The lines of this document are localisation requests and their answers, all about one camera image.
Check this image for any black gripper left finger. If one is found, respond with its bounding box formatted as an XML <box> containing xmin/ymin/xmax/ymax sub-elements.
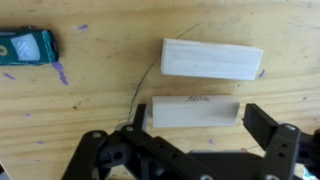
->
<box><xmin>61</xmin><ymin>103</ymin><xmax>214</xmax><ymax>180</ymax></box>

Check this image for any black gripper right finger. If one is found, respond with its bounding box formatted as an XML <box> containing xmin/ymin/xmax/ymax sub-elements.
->
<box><xmin>243</xmin><ymin>103</ymin><xmax>320</xmax><ymax>180</ymax></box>

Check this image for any light wooden block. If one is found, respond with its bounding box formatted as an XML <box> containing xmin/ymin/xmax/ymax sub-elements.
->
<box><xmin>160</xmin><ymin>37</ymin><xmax>264</xmax><ymax>82</ymax></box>
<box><xmin>150</xmin><ymin>94</ymin><xmax>241</xmax><ymax>129</ymax></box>

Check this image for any green toy car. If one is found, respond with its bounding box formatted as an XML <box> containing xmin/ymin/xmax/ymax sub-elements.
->
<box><xmin>0</xmin><ymin>26</ymin><xmax>60</xmax><ymax>67</ymax></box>

